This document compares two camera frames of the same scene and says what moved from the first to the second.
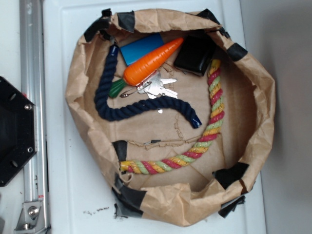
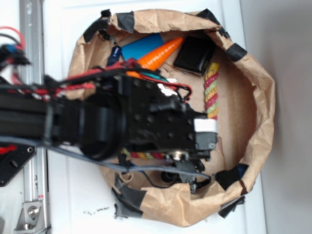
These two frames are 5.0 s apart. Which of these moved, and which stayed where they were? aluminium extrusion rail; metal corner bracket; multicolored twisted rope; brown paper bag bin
Moved: multicolored twisted rope
Stayed: metal corner bracket; brown paper bag bin; aluminium extrusion rail
